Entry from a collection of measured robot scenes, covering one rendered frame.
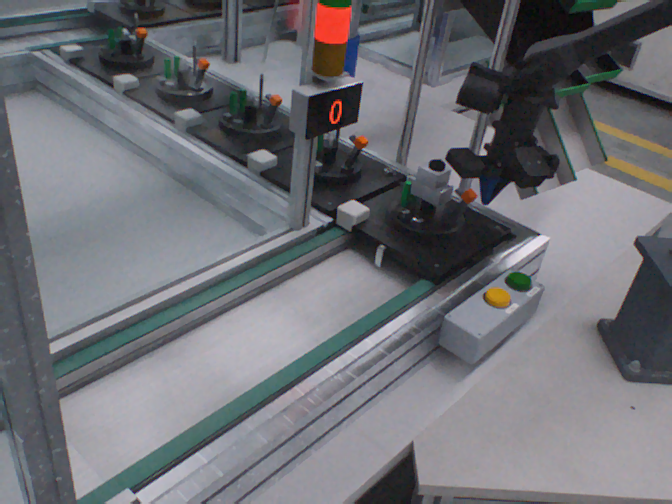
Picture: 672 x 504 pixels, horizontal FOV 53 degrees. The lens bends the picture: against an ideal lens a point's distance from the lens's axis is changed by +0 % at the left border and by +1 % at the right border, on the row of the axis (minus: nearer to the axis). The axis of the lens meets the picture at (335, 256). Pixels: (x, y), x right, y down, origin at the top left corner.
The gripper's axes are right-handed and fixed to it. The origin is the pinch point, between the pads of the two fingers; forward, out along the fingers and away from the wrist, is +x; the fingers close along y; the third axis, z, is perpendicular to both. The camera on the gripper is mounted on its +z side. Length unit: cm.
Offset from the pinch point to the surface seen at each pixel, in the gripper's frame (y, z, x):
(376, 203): -10.3, -17.0, 15.0
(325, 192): -18.8, -22.8, 16.0
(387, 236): -13.2, -5.9, 14.1
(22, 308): -71, 43, -24
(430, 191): -5.9, -7.9, 6.0
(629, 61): 321, -268, 92
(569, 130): 38.8, -25.9, 4.5
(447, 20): 48, -99, 9
